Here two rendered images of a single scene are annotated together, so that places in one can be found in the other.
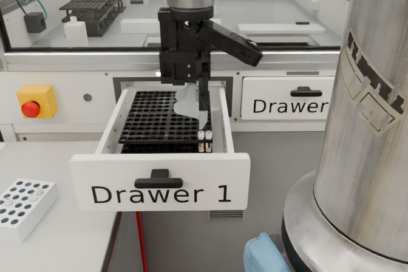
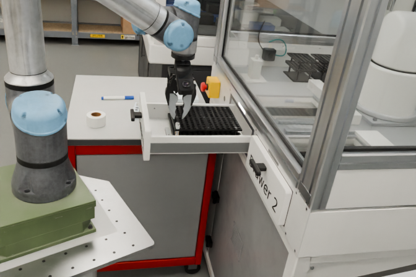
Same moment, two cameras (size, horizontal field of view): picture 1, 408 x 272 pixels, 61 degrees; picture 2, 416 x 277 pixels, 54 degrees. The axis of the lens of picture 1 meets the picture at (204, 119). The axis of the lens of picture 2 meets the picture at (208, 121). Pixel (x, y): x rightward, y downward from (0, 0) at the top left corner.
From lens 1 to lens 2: 122 cm
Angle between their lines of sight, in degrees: 66
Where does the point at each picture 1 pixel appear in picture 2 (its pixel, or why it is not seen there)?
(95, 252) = (127, 136)
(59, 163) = not seen: hidden behind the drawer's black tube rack
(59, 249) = (129, 128)
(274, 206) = (249, 268)
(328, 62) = (283, 160)
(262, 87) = (254, 147)
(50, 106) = (210, 91)
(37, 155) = not seen: hidden behind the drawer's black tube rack
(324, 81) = (272, 172)
